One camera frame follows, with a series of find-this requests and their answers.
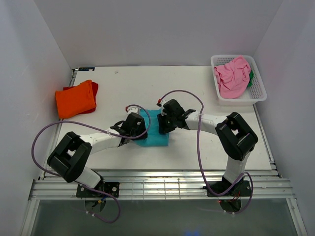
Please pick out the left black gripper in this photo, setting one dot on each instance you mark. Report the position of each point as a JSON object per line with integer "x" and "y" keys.
{"x": 141, "y": 128}

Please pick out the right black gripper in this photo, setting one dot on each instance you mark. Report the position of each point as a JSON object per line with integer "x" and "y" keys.
{"x": 163, "y": 128}

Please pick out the turquoise t shirt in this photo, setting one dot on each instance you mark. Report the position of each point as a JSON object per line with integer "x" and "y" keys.
{"x": 154, "y": 138}

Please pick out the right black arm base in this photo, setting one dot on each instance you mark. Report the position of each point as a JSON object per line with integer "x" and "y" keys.
{"x": 240, "y": 189}

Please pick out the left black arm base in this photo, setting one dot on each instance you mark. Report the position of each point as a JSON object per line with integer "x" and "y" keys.
{"x": 111, "y": 188}

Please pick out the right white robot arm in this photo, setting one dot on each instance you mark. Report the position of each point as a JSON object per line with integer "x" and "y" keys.
{"x": 237, "y": 139}

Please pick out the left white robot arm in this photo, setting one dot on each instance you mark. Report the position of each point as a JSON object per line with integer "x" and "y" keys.
{"x": 70, "y": 156}

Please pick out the folded red t shirt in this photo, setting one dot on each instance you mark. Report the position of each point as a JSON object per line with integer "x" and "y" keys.
{"x": 94, "y": 89}

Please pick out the folded orange t shirt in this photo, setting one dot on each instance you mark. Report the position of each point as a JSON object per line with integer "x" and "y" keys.
{"x": 73, "y": 100}

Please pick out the pink t shirt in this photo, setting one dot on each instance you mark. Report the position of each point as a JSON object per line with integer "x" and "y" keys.
{"x": 233, "y": 77}

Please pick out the blue table label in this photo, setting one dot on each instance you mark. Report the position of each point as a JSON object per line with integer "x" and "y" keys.
{"x": 86, "y": 68}

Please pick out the white plastic basket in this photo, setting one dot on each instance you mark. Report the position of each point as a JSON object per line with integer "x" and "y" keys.
{"x": 251, "y": 95}

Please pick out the green t shirt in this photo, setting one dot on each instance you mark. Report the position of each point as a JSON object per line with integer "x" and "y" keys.
{"x": 251, "y": 75}

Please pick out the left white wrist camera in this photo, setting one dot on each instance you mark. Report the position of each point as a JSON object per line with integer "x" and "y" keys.
{"x": 132, "y": 109}

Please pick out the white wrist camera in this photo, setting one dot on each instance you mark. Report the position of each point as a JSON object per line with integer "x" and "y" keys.
{"x": 132, "y": 109}
{"x": 160, "y": 104}

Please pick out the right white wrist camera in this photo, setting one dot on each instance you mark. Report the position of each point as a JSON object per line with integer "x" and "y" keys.
{"x": 160, "y": 104}

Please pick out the aluminium front rail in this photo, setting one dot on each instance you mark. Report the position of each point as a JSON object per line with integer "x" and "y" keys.
{"x": 155, "y": 185}

